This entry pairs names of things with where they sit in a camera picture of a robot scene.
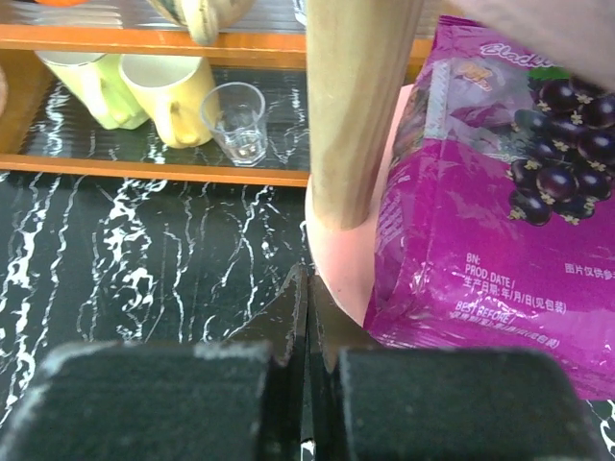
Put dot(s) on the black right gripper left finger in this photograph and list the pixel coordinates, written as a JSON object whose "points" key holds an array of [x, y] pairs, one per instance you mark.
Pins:
{"points": [[238, 399]]}

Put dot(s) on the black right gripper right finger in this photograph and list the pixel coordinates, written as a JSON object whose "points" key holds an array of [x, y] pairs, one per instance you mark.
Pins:
{"points": [[374, 403]]}

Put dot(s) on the purple candy bag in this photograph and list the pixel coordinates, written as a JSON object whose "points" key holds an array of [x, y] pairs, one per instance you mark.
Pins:
{"points": [[496, 226]]}

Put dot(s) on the pink three-tier shelf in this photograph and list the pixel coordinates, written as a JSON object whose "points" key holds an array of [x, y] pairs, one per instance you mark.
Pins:
{"points": [[357, 56]]}

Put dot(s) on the clear glass bottom shelf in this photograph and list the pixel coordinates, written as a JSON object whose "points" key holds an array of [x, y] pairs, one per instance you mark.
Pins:
{"points": [[235, 115]]}

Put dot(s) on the clear glass shelf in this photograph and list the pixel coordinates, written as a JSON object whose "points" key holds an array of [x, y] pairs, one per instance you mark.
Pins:
{"points": [[299, 8], [235, 115]]}

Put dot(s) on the clear glass middle shelf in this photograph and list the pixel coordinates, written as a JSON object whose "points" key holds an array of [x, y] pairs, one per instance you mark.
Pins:
{"points": [[299, 8]]}

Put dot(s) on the cream yellow mug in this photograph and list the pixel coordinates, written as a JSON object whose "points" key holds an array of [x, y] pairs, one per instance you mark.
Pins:
{"points": [[171, 90]]}

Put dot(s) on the brown wooden cup rack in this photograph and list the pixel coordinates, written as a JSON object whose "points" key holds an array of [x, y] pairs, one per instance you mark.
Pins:
{"points": [[46, 129]]}

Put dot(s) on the pale green mug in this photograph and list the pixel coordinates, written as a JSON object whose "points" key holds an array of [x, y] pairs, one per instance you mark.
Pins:
{"points": [[95, 80]]}

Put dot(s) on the beige round mug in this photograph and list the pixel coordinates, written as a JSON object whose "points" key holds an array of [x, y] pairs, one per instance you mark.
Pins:
{"points": [[203, 19]]}

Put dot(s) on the orange mug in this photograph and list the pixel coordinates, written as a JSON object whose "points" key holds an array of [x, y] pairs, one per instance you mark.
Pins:
{"points": [[61, 3]]}

